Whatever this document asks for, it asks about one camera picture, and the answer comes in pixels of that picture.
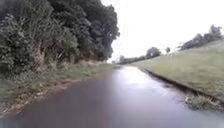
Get wet grey asphalt path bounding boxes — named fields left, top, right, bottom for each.
left=0, top=65, right=224, bottom=128

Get row of distant trees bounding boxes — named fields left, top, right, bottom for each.
left=111, top=46, right=172, bottom=66

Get dense wood of dark trees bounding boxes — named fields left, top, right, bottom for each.
left=0, top=0, right=121, bottom=76

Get grass verge with dry leaves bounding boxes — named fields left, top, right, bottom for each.
left=0, top=61, right=116, bottom=118

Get grassy embankment slope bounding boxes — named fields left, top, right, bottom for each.
left=129, top=39, right=224, bottom=113

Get trees on embankment top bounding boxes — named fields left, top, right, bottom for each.
left=177, top=24, right=224, bottom=52

